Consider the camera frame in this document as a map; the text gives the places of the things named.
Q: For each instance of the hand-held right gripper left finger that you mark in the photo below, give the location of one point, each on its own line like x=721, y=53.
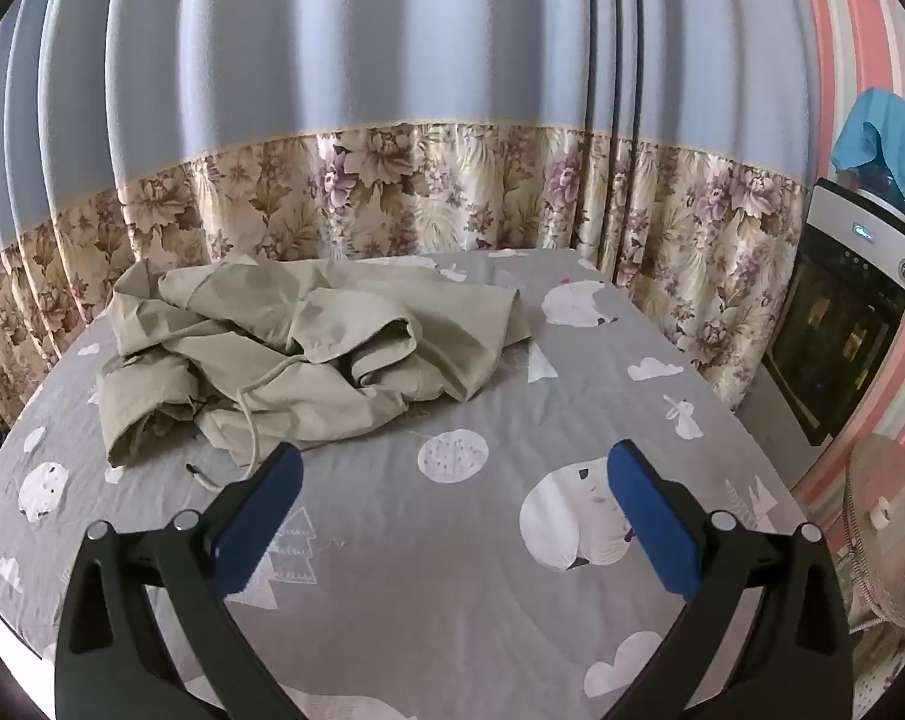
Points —
x=261, y=517

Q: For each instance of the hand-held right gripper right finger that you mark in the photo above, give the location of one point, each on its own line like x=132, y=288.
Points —
x=651, y=517

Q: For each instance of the beige hooded jacket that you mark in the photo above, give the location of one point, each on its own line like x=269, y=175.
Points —
x=332, y=337

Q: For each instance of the bed with grey printed sheet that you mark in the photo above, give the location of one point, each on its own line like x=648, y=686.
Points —
x=460, y=577

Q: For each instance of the beige standing fan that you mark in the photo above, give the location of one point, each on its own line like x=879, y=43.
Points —
x=880, y=540

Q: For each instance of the white and black water dispenser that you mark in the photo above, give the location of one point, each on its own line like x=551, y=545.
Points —
x=835, y=315

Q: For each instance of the blue water bottle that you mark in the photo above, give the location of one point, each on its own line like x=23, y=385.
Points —
x=884, y=181

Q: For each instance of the blue cloth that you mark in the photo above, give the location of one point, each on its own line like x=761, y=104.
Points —
x=887, y=127

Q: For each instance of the blue curtain with floral border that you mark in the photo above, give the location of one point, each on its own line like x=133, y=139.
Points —
x=422, y=52

